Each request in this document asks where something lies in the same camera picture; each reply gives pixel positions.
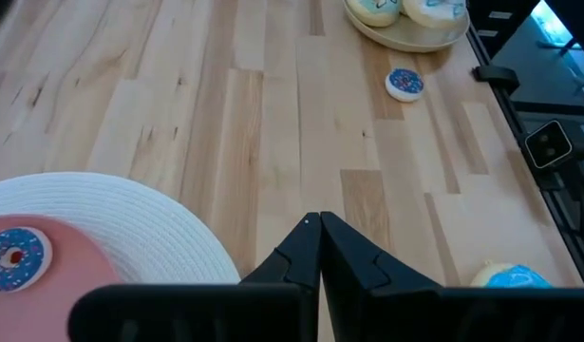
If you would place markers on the white pink plate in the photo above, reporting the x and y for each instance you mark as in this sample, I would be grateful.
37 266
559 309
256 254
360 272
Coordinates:
130 214

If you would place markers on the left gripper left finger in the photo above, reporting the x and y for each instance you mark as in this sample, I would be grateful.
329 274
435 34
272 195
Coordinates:
282 309

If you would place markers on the small white-rimmed camera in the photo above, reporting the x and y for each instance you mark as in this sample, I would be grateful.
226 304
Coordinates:
548 145

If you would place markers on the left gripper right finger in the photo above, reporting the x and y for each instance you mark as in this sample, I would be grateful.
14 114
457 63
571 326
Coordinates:
367 309

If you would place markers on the white donut blue drizzle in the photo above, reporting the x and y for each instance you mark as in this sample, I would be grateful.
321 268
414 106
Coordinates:
434 16

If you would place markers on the pale yellow plate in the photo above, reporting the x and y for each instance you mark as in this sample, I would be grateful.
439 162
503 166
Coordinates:
405 39

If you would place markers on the black box white labels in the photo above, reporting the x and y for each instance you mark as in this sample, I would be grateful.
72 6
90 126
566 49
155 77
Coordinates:
510 21

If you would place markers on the small purple sprinkled donut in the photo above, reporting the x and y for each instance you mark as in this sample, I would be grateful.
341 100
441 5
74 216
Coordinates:
405 81
32 266

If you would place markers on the black frame clamp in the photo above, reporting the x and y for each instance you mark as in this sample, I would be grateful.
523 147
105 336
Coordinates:
495 75

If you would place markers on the blue frosted donut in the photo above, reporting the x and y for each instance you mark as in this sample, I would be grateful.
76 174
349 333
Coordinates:
514 278

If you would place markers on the mint green donut dark drizzle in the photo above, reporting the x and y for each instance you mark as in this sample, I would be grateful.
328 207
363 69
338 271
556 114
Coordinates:
367 14

